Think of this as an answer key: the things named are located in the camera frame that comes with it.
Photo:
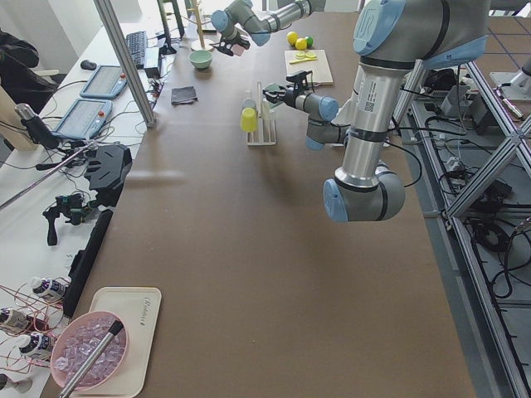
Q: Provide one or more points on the black keyboard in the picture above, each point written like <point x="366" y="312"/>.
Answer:
<point x="137" y="43"/>

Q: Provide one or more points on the black monitor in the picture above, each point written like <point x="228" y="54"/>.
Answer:
<point x="173" y="28"/>

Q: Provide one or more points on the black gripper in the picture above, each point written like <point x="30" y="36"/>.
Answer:
<point x="235" y="41"/>
<point x="287" y="96"/>

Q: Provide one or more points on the grey cup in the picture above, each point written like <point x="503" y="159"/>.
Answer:
<point x="248" y="103"/>

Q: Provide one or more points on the person in black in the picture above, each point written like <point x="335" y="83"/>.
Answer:
<point x="22" y="84"/>

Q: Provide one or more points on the cream tray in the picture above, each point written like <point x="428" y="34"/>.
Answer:
<point x="137" y="308"/>

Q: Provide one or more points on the pink bowl with ice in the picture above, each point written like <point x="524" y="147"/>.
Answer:
<point x="78" y="340"/>

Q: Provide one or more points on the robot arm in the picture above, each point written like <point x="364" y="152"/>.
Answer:
<point x="238" y="24"/>
<point x="389" y="38"/>

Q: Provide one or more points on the yellow cup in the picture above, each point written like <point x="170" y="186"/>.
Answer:
<point x="249" y="120"/>

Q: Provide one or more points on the pink cup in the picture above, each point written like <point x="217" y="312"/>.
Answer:
<point x="238" y="49"/>

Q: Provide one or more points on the wooden mug tree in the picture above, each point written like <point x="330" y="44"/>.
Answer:
<point x="202" y="43"/>

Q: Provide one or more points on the wooden cutting board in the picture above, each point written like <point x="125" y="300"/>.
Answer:
<point x="321" y="73"/>

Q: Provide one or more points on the white wire cup holder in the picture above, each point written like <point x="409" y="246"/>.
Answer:
<point x="265" y="135"/>

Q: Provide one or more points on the yellow lemon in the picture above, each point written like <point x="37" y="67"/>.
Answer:
<point x="301" y="44"/>
<point x="292" y="38"/>

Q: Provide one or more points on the mint green cup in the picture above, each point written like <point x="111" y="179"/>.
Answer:
<point x="275" y="86"/>

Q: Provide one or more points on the black thermos bottle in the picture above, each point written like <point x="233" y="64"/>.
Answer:
<point x="36" y="128"/>

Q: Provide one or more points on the computer mouse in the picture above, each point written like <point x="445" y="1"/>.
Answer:
<point x="88" y="65"/>

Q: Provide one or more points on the aluminium frame post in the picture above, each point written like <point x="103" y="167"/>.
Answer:
<point x="112" y="26"/>

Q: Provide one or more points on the grey folded cloth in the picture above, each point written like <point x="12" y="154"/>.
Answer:
<point x="183" y="95"/>

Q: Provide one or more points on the green bowl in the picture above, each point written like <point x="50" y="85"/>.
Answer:
<point x="200" y="59"/>

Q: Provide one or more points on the teach pendant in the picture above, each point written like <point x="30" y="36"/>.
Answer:
<point x="107" y="83"/>
<point x="84" y="119"/>

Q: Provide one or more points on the yellow plastic knife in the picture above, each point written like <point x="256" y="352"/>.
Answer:
<point x="302" y="60"/>

